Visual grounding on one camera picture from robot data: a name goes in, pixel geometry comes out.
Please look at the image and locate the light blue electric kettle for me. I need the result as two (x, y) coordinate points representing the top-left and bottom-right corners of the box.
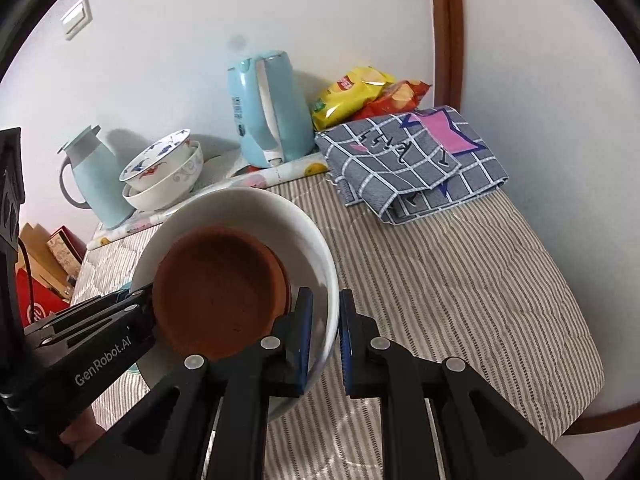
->
(226, 50), (317, 169)

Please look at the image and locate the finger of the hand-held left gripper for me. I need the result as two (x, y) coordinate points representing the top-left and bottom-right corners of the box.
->
(23, 282), (156, 342)

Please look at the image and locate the plain cardboard box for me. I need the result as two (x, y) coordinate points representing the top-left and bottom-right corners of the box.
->
(17, 222), (58, 281)

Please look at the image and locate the yellow snack bag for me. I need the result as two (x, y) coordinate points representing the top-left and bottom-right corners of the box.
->
(311, 66), (397, 132)

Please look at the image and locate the brown wooden frame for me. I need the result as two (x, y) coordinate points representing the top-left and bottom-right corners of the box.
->
(425, 0), (640, 436)

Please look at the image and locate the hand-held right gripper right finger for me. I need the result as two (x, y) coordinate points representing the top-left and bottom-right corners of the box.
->
(339, 288), (586, 480)

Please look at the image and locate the large white bowl grey print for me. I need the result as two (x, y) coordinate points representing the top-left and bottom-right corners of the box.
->
(122, 140), (205, 212)

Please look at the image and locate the plain white bowl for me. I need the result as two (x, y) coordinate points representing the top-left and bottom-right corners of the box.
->
(131, 187), (341, 421)

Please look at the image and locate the blue and red patterned bowl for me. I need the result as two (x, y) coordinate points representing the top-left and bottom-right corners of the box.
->
(118, 128), (193, 193)

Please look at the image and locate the white wall switch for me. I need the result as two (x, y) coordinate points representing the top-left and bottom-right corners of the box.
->
(61, 0), (95, 41)

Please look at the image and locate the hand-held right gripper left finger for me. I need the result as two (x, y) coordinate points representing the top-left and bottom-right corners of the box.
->
(62, 287), (314, 480)

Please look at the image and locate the patterned cardboard box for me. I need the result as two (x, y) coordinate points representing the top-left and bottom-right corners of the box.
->
(47, 227), (88, 281)

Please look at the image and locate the grey checked cloth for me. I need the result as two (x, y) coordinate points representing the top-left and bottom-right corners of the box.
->
(315, 105), (510, 226)

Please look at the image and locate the person's left hand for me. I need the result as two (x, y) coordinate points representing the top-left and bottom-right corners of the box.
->
(30, 402), (108, 480)

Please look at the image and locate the red snack bag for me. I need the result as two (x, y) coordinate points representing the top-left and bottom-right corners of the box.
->
(357, 80), (432, 122)

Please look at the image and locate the black cable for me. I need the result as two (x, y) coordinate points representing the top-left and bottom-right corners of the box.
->
(17, 237), (37, 326)

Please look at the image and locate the light blue thermos jug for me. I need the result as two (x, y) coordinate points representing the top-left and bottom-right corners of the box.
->
(58, 125), (136, 229)

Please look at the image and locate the brown bowl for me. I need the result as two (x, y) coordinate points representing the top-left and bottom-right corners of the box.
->
(151, 225), (293, 363)

